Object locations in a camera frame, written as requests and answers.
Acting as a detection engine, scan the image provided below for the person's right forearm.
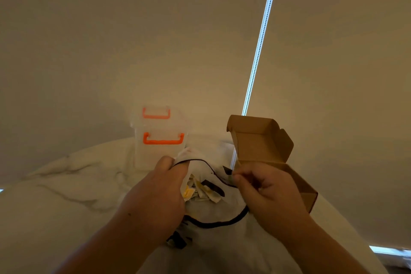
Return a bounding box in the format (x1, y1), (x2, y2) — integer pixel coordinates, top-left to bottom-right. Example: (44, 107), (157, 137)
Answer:
(282, 215), (370, 274)

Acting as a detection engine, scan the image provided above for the person's left forearm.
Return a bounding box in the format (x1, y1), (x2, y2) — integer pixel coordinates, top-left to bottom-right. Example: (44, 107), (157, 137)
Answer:
(53, 206), (165, 274)

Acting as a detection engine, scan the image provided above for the white LED light strip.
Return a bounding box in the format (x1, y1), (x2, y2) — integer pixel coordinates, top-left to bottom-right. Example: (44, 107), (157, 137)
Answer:
(229, 0), (283, 170)

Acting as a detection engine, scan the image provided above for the bright window strip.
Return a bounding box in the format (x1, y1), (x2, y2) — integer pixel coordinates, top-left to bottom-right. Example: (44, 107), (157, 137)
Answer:
(369, 245), (411, 268)

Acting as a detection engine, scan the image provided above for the large clear box orange handle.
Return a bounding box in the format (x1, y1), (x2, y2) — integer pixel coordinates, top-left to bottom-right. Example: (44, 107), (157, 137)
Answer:
(133, 125), (189, 170)

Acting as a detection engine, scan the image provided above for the white cloth bag black zipper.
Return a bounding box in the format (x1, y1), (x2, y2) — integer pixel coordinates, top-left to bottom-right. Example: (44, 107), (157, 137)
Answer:
(141, 147), (304, 274)

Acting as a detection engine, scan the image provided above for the person's right hand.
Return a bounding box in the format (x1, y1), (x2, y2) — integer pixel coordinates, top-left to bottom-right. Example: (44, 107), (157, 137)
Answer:
(231, 161), (314, 243)

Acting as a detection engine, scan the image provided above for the person's left hand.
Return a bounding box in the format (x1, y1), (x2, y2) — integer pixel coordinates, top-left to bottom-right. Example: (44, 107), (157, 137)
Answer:
(120, 155), (190, 243)

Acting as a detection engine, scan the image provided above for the small clear box orange handle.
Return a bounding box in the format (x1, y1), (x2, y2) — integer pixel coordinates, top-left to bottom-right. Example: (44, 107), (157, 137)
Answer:
(130, 105), (191, 129)

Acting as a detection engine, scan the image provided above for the open brown cardboard box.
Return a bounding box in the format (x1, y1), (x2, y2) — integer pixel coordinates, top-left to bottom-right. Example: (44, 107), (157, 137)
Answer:
(227, 115), (318, 213)

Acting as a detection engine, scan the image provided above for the bundle of paper tags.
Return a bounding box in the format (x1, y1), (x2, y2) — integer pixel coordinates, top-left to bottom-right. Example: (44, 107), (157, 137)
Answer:
(181, 174), (225, 204)

